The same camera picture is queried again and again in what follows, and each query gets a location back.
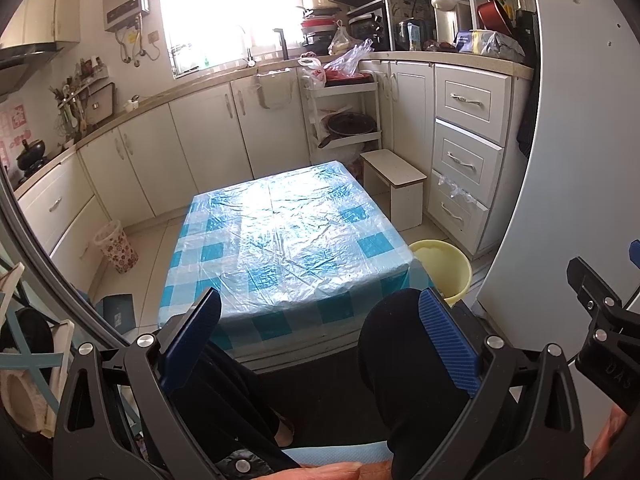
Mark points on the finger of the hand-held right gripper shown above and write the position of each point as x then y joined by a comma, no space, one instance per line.
597,295
635,252

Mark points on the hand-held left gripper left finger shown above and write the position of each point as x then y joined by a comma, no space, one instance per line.
192,345

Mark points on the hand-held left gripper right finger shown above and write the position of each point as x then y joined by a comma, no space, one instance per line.
450,345

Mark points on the yellow plastic bin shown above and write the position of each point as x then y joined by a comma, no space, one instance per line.
450,280

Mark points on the person's right hand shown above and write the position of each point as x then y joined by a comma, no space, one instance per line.
606,437

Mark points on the person's right leg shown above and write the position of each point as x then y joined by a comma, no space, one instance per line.
400,360

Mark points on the blue dustpan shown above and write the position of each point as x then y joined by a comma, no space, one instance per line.
117,312

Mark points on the floral waste basket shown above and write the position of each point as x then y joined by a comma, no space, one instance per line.
117,252

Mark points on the blue checked tablecloth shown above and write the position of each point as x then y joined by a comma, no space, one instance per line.
300,240

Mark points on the clear plastic in drawer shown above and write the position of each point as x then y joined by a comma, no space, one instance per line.
455,187

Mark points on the blue wooden rack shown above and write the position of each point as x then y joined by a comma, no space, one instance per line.
30,360

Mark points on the fluffy white slipper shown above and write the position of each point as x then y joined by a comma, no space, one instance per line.
20,395

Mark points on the white wooden stool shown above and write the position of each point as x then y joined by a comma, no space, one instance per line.
395,170

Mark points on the white drawer unit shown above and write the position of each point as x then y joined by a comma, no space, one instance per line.
470,125

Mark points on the white kitchen base cabinets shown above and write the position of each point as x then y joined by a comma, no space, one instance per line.
210,135

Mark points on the black frying pan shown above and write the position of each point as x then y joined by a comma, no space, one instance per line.
350,125

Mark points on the black wok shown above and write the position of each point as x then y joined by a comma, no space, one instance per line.
31,157

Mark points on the silver foil bag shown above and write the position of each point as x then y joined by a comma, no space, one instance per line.
500,45

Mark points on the small white container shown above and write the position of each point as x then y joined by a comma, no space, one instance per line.
132,103

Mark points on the grey hanging board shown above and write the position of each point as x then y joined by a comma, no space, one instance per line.
100,105

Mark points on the white hanging door bin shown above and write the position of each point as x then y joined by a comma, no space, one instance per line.
275,90

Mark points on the black blender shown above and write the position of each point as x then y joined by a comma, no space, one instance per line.
522,5

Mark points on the blue box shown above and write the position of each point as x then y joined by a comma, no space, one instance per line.
462,41

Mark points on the white corner rack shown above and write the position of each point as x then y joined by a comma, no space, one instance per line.
345,87

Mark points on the red saucepan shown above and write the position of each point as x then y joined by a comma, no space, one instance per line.
492,12

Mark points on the white and red plastic bag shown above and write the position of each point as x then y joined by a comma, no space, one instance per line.
315,75

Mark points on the chrome faucet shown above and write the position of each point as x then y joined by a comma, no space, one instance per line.
248,52

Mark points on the white thermo pot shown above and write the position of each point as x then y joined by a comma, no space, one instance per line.
445,20

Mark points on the clear plastic bag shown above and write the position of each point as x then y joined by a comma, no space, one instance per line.
350,60

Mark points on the black jar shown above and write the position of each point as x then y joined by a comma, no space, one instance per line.
410,35

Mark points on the black faucet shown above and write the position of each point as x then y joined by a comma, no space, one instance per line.
284,42

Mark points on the plastic bag of food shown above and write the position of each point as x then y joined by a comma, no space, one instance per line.
340,42

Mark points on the black toaster oven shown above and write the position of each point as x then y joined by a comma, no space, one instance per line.
367,27

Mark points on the range hood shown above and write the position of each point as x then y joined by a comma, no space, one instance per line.
25,57

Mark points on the kitchen window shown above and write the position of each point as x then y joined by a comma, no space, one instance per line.
230,5

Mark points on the stack of pots and dishes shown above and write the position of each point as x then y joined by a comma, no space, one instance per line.
317,25

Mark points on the grey sliding door frame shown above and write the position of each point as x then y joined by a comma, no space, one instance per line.
65,285

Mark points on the wall utensil rack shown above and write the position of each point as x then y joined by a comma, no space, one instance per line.
75,105

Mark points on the pink wall stickers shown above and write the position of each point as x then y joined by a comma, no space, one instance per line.
15,125

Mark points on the white wall cabinets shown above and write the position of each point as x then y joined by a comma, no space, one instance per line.
40,10

